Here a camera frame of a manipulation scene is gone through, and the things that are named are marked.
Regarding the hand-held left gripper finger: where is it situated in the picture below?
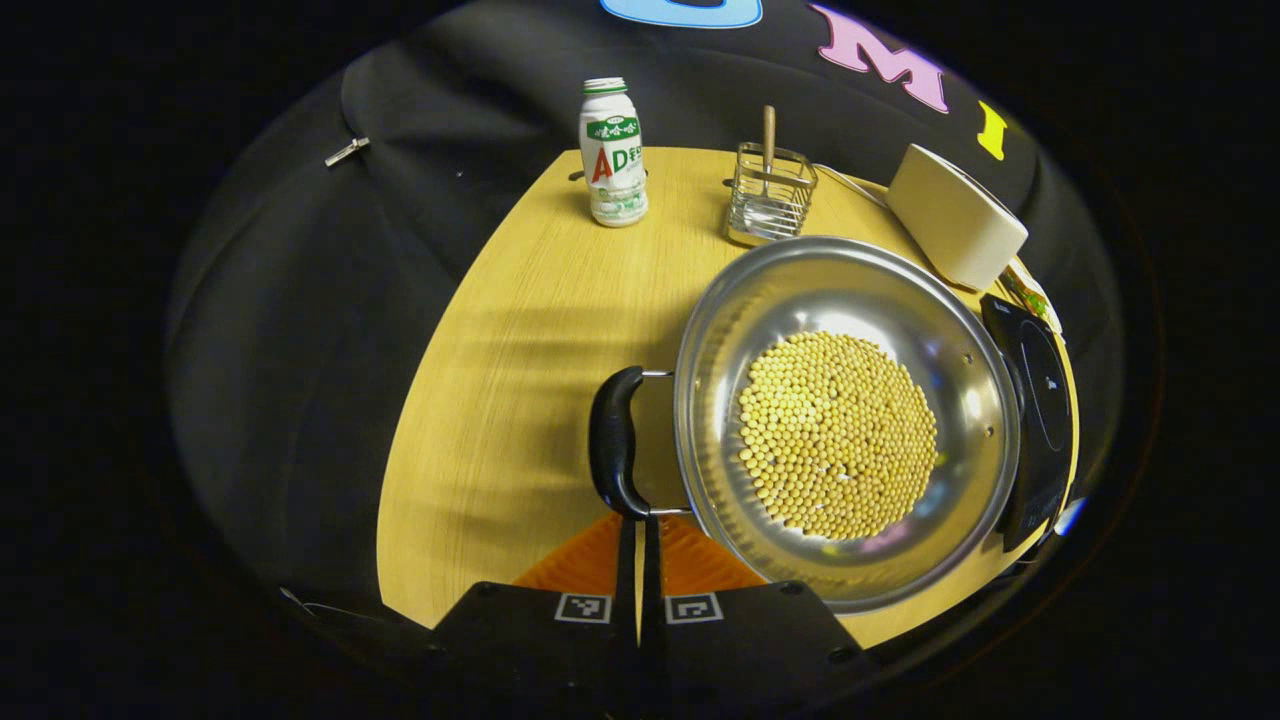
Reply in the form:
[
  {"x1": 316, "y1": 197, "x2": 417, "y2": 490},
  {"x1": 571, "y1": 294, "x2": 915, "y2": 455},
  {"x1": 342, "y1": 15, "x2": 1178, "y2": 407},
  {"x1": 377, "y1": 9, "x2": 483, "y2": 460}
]
[
  {"x1": 430, "y1": 512, "x2": 642, "y2": 717},
  {"x1": 640, "y1": 514, "x2": 882, "y2": 717}
]

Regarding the steel pot with black handles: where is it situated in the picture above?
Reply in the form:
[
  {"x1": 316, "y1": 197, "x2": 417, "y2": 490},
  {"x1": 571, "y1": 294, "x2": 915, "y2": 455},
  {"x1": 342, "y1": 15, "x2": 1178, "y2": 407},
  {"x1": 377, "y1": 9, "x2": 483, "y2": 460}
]
[{"x1": 588, "y1": 235, "x2": 1023, "y2": 615}]

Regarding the black induction cooktop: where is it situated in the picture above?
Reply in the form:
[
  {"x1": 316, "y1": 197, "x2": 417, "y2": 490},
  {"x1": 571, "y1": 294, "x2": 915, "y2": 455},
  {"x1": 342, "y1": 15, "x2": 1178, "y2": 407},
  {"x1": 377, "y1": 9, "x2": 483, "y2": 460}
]
[{"x1": 979, "y1": 293, "x2": 1077, "y2": 554}]

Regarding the pile of soybeans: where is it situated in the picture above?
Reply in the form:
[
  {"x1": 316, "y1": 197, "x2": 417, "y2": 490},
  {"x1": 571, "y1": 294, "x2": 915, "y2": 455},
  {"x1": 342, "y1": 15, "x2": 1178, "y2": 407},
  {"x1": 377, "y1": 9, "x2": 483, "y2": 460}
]
[{"x1": 736, "y1": 330, "x2": 940, "y2": 542}]

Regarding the white drink bottle green label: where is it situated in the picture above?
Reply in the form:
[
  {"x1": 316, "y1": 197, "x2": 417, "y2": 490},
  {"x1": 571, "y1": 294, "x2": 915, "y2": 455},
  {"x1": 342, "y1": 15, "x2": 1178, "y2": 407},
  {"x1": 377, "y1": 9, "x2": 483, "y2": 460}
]
[{"x1": 578, "y1": 77, "x2": 650, "y2": 229}]

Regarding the white toaster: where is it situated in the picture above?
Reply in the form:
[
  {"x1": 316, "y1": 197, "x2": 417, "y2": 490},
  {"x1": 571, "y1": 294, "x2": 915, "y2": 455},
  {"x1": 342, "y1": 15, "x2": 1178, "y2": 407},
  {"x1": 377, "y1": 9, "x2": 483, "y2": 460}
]
[{"x1": 885, "y1": 143, "x2": 1030, "y2": 293}]

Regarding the sandwich with lettuce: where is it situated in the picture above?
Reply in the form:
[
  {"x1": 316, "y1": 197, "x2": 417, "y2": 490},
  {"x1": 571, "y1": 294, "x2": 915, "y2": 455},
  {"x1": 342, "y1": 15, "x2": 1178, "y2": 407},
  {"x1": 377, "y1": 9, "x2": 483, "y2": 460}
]
[{"x1": 1003, "y1": 262, "x2": 1053, "y2": 323}]

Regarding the wire basket holder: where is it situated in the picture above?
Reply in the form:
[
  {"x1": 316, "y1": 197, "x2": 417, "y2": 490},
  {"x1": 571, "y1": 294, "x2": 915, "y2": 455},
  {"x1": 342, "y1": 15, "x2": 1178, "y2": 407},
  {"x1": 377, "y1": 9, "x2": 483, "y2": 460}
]
[{"x1": 725, "y1": 142, "x2": 820, "y2": 248}]

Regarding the white toaster cable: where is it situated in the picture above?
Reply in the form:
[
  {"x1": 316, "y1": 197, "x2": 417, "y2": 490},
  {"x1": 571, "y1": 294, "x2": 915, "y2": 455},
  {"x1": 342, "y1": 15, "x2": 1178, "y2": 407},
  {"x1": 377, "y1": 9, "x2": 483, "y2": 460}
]
[{"x1": 814, "y1": 163, "x2": 892, "y2": 208}]

